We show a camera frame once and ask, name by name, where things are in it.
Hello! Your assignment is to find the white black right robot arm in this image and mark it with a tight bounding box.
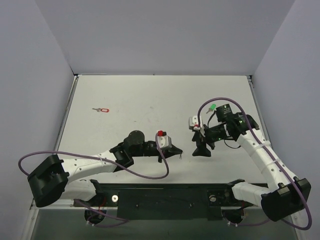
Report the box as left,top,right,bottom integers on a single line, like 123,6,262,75
188,104,311,222

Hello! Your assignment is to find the key with green cap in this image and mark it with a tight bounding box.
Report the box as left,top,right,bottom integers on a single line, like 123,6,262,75
206,103,216,114

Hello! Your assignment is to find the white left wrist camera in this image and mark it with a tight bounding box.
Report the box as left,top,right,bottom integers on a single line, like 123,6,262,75
156,130,172,151

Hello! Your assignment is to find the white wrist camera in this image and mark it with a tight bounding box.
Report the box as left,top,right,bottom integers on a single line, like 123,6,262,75
156,130,172,151
188,115,203,132

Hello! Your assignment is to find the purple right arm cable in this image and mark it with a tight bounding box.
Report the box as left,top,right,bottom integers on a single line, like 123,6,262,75
197,96,313,231

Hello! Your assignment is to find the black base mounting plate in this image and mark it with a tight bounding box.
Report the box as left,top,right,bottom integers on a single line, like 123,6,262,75
87,183,242,221

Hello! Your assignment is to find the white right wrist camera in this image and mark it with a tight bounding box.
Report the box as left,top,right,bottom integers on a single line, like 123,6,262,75
188,115,203,132

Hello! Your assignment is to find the key with red tag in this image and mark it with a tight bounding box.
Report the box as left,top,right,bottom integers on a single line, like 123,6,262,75
92,108,110,113

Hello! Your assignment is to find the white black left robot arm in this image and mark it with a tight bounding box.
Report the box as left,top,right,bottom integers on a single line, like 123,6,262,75
27,130,183,208

